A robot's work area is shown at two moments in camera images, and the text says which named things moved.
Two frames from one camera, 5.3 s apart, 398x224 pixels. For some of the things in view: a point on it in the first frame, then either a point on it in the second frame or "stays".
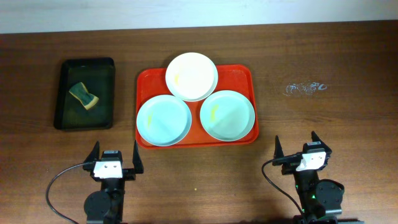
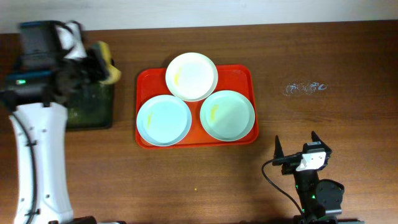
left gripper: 129,174 to 94,62
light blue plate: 227,116 stays
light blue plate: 163,121 stays
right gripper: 289,162 stays
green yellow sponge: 79,91 to 114,73
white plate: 191,77 stays
